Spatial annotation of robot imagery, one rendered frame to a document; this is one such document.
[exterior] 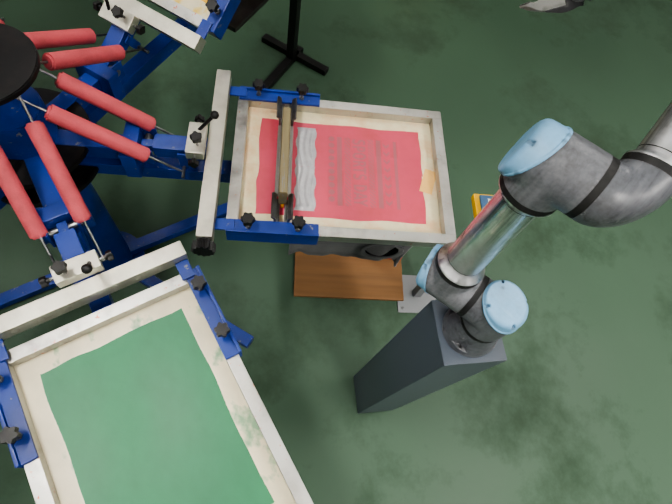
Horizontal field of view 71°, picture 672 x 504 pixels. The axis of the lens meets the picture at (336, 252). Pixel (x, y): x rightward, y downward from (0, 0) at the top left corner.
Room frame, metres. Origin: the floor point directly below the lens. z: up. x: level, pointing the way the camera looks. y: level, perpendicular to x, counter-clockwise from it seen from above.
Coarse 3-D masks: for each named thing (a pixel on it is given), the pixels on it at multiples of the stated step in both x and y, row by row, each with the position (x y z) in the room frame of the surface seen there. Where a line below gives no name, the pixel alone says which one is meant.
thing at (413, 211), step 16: (272, 176) 0.89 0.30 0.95; (320, 176) 0.96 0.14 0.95; (400, 176) 1.08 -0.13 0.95; (416, 176) 1.10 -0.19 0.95; (256, 192) 0.81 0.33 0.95; (320, 192) 0.90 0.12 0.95; (416, 192) 1.03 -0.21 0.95; (256, 208) 0.75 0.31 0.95; (320, 208) 0.83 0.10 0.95; (336, 208) 0.86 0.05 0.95; (352, 208) 0.88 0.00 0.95; (368, 208) 0.90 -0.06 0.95; (416, 208) 0.97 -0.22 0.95
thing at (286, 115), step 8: (288, 112) 1.10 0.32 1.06; (288, 120) 1.07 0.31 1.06; (288, 128) 1.03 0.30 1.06; (288, 136) 1.00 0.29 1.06; (288, 144) 0.97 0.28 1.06; (280, 152) 0.95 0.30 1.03; (288, 152) 0.94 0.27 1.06; (280, 160) 0.90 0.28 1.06; (288, 160) 0.91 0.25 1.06; (280, 168) 0.87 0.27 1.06; (288, 168) 0.88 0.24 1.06; (280, 176) 0.84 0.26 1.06; (280, 184) 0.81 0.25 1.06; (280, 192) 0.78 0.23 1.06; (280, 200) 0.78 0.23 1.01
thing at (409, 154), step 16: (272, 128) 1.09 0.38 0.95; (320, 128) 1.17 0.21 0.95; (336, 128) 1.19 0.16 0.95; (352, 128) 1.22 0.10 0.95; (368, 128) 1.24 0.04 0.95; (272, 144) 1.02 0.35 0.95; (320, 144) 1.09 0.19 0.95; (400, 144) 1.22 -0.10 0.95; (416, 144) 1.25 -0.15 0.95; (272, 160) 0.96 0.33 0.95; (320, 160) 1.03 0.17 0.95; (400, 160) 1.15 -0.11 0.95; (416, 160) 1.17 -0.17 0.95
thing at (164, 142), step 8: (160, 136) 0.84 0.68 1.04; (168, 136) 0.85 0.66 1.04; (176, 136) 0.86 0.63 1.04; (184, 136) 0.87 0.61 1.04; (160, 144) 0.81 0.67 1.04; (168, 144) 0.82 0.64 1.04; (176, 144) 0.83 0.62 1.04; (184, 144) 0.84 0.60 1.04; (160, 152) 0.79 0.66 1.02; (168, 152) 0.80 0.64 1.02; (176, 152) 0.81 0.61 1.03; (184, 152) 0.82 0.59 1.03
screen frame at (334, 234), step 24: (240, 120) 1.05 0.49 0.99; (408, 120) 1.34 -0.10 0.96; (432, 120) 1.36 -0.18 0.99; (240, 144) 0.95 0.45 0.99; (432, 144) 1.27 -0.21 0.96; (240, 168) 0.86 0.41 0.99; (240, 192) 0.77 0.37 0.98; (336, 240) 0.73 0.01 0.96; (360, 240) 0.76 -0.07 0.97; (384, 240) 0.78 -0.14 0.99; (408, 240) 0.81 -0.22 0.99; (432, 240) 0.84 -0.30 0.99
